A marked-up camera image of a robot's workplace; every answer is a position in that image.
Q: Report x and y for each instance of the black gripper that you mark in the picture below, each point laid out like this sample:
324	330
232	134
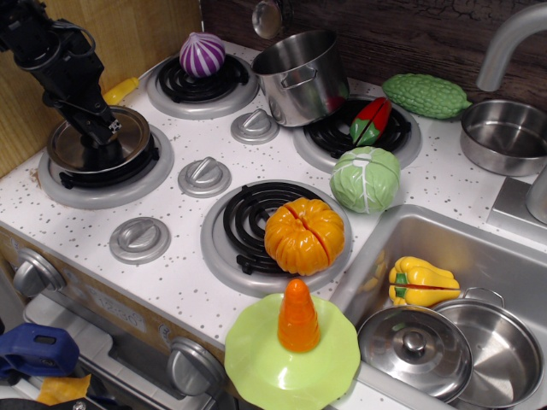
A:
71	86

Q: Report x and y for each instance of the small steel pot lid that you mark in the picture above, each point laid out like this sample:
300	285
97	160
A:
75	152

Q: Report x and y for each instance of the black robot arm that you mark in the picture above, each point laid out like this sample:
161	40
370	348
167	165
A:
34	38

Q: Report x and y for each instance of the front left stove burner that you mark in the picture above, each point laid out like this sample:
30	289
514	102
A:
114	195

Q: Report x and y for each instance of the stove burner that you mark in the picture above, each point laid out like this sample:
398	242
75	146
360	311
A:
232	237
321	143
114	195
175	93

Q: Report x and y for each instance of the back left stove burner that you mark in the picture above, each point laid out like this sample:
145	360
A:
175	93

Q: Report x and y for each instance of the front right stove burner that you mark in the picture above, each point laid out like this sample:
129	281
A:
232	237

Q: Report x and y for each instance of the back right stove burner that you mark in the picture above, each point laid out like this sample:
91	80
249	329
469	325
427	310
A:
321	143

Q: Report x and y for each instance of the steel lid in sink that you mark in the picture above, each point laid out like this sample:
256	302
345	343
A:
418	347

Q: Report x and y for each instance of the yellow toy banana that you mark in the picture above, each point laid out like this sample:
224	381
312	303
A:
116	94

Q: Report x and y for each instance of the grey top knob middle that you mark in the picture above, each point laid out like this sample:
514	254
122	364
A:
204	178

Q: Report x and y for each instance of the grey top knob front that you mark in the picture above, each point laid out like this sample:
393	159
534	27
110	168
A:
139	240

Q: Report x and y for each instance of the purple striped toy onion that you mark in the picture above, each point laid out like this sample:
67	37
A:
202	54

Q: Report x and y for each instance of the grey oven knob left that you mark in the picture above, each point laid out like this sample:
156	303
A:
35	274

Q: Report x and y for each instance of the grey oven knob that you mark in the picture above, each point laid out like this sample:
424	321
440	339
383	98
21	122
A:
35	274
192	370

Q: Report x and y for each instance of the grey top knob rear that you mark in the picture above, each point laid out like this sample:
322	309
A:
254	128

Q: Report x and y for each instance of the hanging steel spoon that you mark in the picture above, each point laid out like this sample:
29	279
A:
271	18

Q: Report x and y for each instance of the tall steel pot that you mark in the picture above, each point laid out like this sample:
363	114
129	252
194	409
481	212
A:
302	77

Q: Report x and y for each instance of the orange toy pumpkin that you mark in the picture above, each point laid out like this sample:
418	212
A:
304	236

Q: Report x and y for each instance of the grey oven knob right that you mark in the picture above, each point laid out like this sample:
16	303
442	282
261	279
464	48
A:
192	370

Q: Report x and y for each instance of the yellow cloth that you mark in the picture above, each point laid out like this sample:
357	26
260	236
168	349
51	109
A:
57	390

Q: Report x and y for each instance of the red toy chili pepper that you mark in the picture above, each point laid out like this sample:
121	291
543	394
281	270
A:
370	123

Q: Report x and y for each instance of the green toy cabbage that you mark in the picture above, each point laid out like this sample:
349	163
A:
366	179

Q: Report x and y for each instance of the orange toy carrot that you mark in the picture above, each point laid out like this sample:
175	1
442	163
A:
298	325

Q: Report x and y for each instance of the light green plastic plate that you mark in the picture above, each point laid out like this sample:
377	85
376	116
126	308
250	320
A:
269	376

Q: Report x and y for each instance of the green toy bitter gourd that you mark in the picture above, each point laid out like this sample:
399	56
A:
426	95

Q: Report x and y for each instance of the yellow toy bell pepper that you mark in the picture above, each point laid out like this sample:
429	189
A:
413	281

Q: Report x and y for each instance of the silver toy sink basin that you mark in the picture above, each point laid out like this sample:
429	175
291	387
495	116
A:
485	264

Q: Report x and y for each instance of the small steel bowl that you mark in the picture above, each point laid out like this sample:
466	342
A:
505	137

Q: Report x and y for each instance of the silver faucet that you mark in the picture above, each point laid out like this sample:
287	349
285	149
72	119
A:
506	39

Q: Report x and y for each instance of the steel pan in sink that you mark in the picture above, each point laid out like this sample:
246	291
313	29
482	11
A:
507	360

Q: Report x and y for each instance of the grey oven door handle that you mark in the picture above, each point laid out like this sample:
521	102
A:
134	373

